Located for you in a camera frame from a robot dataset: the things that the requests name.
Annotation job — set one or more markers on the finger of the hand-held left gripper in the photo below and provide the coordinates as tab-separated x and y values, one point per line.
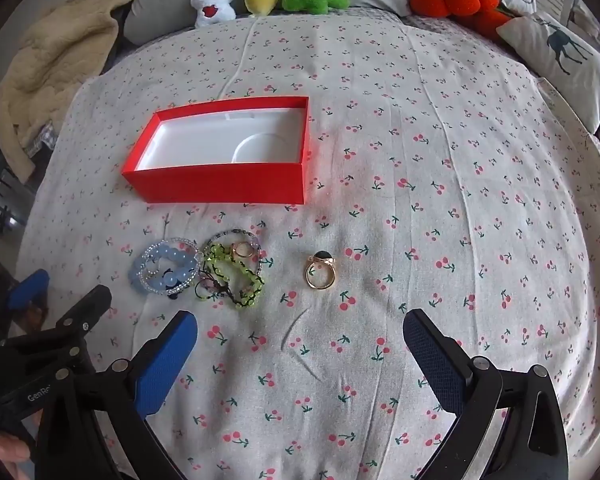
27	291
87	305

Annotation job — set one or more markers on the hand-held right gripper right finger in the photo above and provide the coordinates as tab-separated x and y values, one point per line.
435	360

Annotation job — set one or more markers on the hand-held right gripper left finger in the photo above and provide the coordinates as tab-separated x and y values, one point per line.
167	357

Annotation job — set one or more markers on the red cardboard box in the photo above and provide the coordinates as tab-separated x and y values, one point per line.
215	182

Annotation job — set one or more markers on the person's left hand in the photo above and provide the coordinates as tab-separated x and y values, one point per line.
7	455

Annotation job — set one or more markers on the plaid cloth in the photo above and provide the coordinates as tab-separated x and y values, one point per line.
40	137

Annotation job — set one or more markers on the cherry print bed sheet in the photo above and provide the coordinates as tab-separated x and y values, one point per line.
430	185

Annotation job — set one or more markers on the beige fleece blanket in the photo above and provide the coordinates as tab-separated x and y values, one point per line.
55	60

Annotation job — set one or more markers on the grey pillow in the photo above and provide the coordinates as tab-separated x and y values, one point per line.
165	5

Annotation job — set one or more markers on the deer print pillow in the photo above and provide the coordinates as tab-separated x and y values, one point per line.
555	55

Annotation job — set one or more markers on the white plush toy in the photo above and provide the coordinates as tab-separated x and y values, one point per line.
212	0

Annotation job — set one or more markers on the orange pumpkin plush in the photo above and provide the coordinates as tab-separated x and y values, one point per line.
445	0

